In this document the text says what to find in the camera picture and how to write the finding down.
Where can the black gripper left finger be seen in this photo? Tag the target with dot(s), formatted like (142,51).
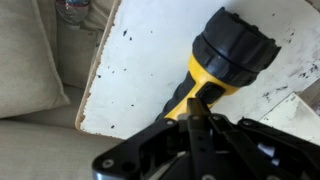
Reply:
(148,149)

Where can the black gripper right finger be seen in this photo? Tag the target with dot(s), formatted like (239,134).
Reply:
(202,150)

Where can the yellow black torch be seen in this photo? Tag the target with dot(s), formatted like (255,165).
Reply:
(227,55)

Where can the beige fabric sofa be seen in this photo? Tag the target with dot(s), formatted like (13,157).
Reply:
(45,145)

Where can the small white wooden chair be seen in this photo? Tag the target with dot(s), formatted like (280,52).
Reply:
(147,45)

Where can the beige throw pillow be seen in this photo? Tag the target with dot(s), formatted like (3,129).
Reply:
(29,81)

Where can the plastic water bottle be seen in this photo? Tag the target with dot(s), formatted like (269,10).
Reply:
(72,11)

